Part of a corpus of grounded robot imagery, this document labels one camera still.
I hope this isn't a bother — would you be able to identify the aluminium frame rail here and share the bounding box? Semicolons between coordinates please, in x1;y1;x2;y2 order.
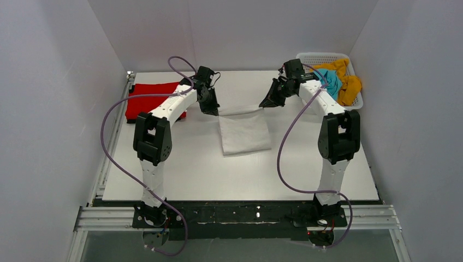
67;72;136;262

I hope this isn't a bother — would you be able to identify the light blue crumpled t shirt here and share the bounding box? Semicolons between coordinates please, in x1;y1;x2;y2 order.
314;68;342;100

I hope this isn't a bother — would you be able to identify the red folded t shirt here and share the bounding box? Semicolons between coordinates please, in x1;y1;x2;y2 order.
125;82;179;120

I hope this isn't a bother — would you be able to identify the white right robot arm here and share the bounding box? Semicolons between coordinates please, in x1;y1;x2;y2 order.
259;58;360;208

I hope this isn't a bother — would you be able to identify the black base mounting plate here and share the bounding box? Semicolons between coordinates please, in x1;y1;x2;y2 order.
132;201;348;241

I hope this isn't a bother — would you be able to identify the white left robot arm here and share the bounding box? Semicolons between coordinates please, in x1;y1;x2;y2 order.
133;66;220;209

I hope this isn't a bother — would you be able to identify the mustard yellow crumpled t shirt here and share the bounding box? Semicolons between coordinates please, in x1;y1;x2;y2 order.
314;58;362;106

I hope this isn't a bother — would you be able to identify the white t shirt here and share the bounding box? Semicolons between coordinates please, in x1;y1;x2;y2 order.
218;105;271;157

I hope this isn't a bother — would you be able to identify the white plastic basket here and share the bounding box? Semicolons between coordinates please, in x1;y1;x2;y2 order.
296;52;363;110

